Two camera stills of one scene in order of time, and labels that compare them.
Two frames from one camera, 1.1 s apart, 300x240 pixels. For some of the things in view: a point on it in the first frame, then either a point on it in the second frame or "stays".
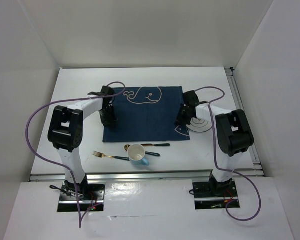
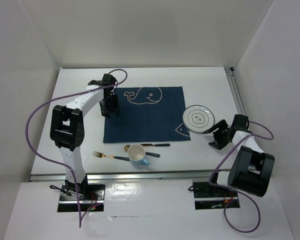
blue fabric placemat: x=147 y=114 stays
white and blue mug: x=136 y=154 stays
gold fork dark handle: x=102 y=155 stays
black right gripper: x=181 y=121 → x=218 y=143
